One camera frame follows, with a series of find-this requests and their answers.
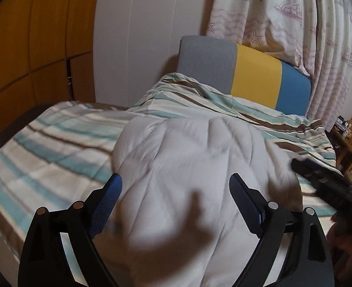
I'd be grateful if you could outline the white puffer jacket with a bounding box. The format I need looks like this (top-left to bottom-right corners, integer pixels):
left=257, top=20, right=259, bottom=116
left=103, top=115, right=303, bottom=287

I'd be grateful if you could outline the striped bed blanket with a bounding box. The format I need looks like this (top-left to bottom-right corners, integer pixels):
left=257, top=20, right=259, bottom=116
left=0, top=72, right=344, bottom=276

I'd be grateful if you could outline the person's right hand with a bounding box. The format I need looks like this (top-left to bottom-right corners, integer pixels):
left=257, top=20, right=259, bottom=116
left=327, top=212, right=352, bottom=280

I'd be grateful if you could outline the wooden side desk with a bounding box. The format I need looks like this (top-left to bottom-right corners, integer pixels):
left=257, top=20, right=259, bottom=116
left=328, top=115, right=352, bottom=186

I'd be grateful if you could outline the white patterned curtain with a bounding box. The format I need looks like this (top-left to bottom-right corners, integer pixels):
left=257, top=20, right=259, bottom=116
left=205, top=0, right=352, bottom=132

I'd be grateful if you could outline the wooden wardrobe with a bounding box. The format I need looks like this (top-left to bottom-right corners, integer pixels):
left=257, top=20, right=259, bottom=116
left=0, top=0, right=102, bottom=129

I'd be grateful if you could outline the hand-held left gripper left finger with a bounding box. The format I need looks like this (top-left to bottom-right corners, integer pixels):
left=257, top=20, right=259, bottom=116
left=18, top=173, right=123, bottom=287

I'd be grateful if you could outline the grey yellow blue headboard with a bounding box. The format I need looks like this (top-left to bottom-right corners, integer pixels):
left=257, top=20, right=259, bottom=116
left=176, top=35, right=312, bottom=117

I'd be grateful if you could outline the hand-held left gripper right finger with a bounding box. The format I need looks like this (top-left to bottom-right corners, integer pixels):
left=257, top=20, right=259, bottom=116
left=229, top=172, right=336, bottom=287

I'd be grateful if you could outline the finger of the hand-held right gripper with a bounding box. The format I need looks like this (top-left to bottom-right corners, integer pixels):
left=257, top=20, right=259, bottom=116
left=291, top=157, right=348, bottom=186

